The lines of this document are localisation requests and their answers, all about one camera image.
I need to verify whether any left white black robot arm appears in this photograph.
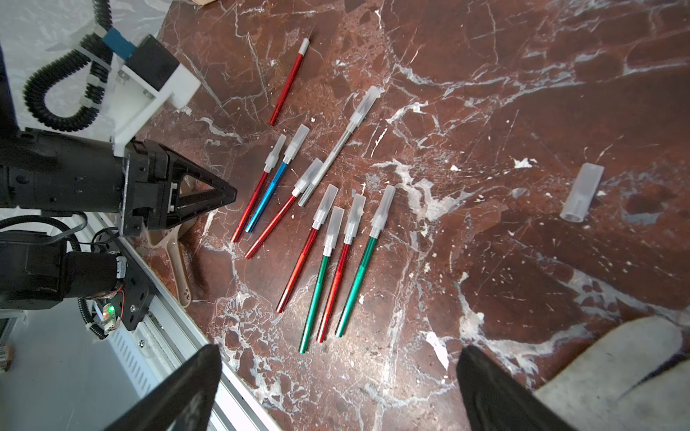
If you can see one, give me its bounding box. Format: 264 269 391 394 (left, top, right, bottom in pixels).
1 129 237 310

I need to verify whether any green carving knife right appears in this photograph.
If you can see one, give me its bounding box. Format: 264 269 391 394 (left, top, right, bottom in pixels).
335 185 395 338

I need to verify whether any green carving knife left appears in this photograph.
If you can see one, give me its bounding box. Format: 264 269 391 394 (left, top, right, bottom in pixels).
299 207 344 354

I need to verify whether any small circuit board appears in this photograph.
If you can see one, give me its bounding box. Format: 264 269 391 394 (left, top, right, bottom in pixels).
93 287 125 335

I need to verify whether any translucent protective cap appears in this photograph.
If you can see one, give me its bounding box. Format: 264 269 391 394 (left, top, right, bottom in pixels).
560 163 605 223

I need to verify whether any green carving knife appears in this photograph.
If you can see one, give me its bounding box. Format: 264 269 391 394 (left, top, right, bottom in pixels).
335 185 395 338
299 207 344 354

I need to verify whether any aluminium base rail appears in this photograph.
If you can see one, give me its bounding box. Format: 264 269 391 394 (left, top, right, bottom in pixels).
107 240 280 430

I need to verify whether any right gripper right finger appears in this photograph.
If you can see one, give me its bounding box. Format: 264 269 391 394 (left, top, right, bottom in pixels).
456 346 572 430

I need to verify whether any brown plastic scoop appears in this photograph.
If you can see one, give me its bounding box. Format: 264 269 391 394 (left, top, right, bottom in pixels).
144 217 198 308

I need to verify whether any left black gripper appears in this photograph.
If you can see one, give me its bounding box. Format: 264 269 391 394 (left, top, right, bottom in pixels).
1 129 237 236

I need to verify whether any blue carving knife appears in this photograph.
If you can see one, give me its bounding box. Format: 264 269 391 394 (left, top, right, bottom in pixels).
245 125 310 233

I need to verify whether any white work glove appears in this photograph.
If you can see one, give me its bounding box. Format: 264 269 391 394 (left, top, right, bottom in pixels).
535 317 689 430

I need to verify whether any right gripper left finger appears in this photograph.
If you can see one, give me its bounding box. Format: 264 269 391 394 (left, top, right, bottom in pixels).
106 344 222 430

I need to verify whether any silver carving knife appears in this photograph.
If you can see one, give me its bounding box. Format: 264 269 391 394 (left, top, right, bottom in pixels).
298 85 383 207

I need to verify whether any red carving knife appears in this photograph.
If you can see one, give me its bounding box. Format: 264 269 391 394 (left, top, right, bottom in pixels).
269 38 310 126
276 184 339 314
231 134 287 244
317 194 366 343
245 158 323 259

